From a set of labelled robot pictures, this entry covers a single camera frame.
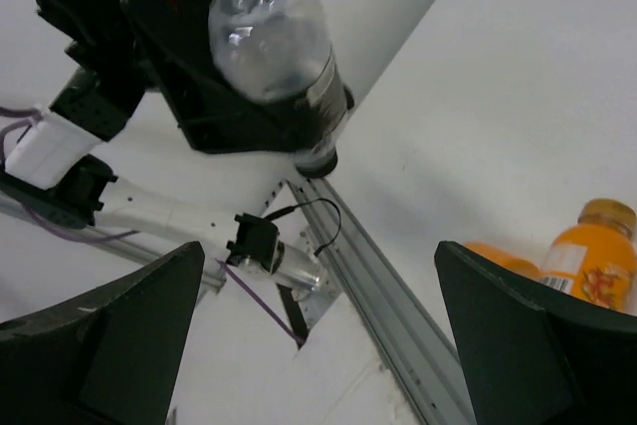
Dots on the clear bottle black label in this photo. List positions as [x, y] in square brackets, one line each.
[278, 54]

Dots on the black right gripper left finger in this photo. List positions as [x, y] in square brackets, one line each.
[108, 356]

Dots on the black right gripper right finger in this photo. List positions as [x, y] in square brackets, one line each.
[534, 355]

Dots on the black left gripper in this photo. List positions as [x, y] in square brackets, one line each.
[126, 48]

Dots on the aluminium table rail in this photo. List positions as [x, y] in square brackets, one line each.
[373, 356]

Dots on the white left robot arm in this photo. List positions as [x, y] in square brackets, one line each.
[52, 172]

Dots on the orange juice bottle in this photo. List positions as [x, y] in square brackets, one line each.
[505, 259]

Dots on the orange juice bottle barcode label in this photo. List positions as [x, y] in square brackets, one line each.
[595, 260]

